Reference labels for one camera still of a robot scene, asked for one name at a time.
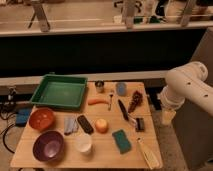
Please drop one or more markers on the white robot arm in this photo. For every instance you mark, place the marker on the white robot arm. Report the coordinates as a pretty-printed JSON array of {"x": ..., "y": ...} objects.
[{"x": 187, "y": 82}]

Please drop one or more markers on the small metal cup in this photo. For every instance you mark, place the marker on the small metal cup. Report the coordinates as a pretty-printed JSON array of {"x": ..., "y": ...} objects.
[{"x": 99, "y": 86}]

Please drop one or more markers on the metal spoon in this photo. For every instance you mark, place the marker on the metal spoon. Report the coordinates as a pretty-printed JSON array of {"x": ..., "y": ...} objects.
[{"x": 110, "y": 101}]

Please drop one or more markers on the orange carrot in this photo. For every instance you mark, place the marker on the orange carrot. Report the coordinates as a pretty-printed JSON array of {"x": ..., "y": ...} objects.
[{"x": 97, "y": 101}]

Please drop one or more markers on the dark red grape bunch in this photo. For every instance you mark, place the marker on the dark red grape bunch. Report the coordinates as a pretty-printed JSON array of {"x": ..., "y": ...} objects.
[{"x": 136, "y": 100}]

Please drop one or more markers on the green plastic tray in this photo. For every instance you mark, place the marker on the green plastic tray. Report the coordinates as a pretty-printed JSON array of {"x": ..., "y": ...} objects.
[{"x": 60, "y": 91}]

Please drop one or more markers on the yellow red apple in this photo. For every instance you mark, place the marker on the yellow red apple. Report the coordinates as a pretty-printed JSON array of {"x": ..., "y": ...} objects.
[{"x": 101, "y": 125}]

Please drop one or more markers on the black binder clip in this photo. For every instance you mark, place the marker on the black binder clip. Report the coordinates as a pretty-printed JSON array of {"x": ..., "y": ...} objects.
[{"x": 140, "y": 125}]

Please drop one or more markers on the green sponge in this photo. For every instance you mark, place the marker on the green sponge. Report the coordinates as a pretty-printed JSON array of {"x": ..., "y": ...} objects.
[{"x": 121, "y": 141}]

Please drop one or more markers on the white plastic cup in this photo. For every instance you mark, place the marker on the white plastic cup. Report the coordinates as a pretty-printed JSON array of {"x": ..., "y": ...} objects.
[{"x": 83, "y": 143}]

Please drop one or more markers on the orange bowl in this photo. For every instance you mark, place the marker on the orange bowl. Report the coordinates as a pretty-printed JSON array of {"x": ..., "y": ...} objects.
[{"x": 41, "y": 119}]

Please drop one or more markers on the wooden scrub brush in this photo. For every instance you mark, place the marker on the wooden scrub brush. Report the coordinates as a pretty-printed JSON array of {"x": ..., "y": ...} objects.
[{"x": 148, "y": 154}]

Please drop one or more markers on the purple bowl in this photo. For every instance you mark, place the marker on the purple bowl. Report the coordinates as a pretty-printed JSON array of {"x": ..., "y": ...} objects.
[{"x": 48, "y": 146}]

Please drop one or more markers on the blue box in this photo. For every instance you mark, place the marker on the blue box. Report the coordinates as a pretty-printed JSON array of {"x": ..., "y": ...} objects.
[{"x": 22, "y": 116}]

